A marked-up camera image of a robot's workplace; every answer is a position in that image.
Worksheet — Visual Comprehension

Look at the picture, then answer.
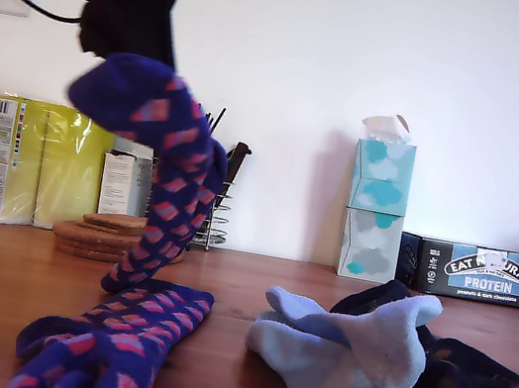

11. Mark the blue pink-patterned sock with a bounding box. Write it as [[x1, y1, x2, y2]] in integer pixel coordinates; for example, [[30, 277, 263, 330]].
[[5, 257, 218, 388], [34, 44, 247, 311]]

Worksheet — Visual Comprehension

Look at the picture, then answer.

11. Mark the white sock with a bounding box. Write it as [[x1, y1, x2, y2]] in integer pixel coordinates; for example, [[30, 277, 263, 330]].
[[289, 272, 448, 388], [235, 281, 473, 388]]

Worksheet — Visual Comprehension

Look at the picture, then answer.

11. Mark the small white carton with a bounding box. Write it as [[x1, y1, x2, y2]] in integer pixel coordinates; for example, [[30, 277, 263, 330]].
[[94, 136, 162, 225]]

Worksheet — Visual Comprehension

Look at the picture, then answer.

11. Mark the square cork coaster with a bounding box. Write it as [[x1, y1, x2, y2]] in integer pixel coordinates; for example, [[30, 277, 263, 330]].
[[81, 216, 148, 239], [82, 207, 151, 232]]

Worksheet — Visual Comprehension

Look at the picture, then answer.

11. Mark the white tissue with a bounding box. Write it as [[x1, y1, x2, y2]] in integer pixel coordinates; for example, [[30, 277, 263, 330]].
[[358, 107, 416, 149]]

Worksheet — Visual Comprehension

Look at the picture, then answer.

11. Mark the teal cloud tissue box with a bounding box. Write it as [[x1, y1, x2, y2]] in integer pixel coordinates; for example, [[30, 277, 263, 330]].
[[346, 137, 419, 221]]

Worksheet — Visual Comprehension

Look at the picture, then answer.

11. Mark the grey cloud tissue box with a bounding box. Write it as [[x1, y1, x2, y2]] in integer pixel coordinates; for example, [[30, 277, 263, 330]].
[[335, 206, 407, 288]]

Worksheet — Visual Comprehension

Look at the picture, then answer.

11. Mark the black protein bar box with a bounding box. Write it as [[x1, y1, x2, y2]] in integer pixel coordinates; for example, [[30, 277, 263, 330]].
[[392, 231, 519, 311]]

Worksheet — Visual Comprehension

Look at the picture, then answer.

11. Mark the dark-handled knife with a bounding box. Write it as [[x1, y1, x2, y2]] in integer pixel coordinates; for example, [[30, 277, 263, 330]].
[[214, 140, 254, 212]]

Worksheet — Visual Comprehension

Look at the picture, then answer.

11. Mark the chrome wire utensil holder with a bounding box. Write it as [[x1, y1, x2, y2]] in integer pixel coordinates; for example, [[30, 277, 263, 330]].
[[189, 169, 240, 254]]

